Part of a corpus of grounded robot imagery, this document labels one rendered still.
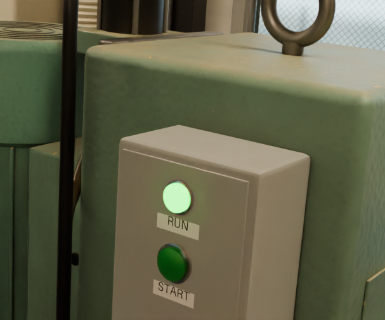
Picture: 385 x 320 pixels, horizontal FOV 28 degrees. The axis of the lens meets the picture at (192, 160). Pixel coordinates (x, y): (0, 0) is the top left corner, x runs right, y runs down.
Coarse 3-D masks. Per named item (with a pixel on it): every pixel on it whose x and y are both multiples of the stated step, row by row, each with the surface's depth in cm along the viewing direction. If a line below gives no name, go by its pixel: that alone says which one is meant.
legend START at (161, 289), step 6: (156, 282) 47; (156, 288) 47; (162, 288) 46; (168, 288) 46; (174, 288) 46; (156, 294) 47; (162, 294) 46; (168, 294) 46; (174, 294) 46; (180, 294) 46; (186, 294) 45; (192, 294) 45; (174, 300) 46; (180, 300) 46; (186, 300) 45; (192, 300) 45; (192, 306) 45
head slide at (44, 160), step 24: (48, 144) 67; (48, 168) 65; (48, 192) 66; (48, 216) 66; (48, 240) 67; (72, 240) 65; (48, 264) 67; (72, 264) 66; (48, 288) 68; (72, 288) 66; (48, 312) 69; (72, 312) 67
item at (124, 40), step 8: (192, 32) 68; (200, 32) 68; (208, 32) 69; (216, 32) 69; (104, 40) 59; (112, 40) 59; (120, 40) 59; (128, 40) 60; (136, 40) 60; (144, 40) 61; (152, 40) 62
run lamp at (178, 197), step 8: (168, 184) 44; (176, 184) 44; (184, 184) 44; (168, 192) 44; (176, 192) 44; (184, 192) 44; (192, 192) 44; (168, 200) 44; (176, 200) 44; (184, 200) 44; (192, 200) 44; (168, 208) 44; (176, 208) 44; (184, 208) 44
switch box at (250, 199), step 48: (144, 144) 46; (192, 144) 46; (240, 144) 47; (144, 192) 46; (240, 192) 42; (288, 192) 44; (144, 240) 47; (192, 240) 44; (240, 240) 42; (288, 240) 45; (144, 288) 47; (192, 288) 45; (240, 288) 43; (288, 288) 47
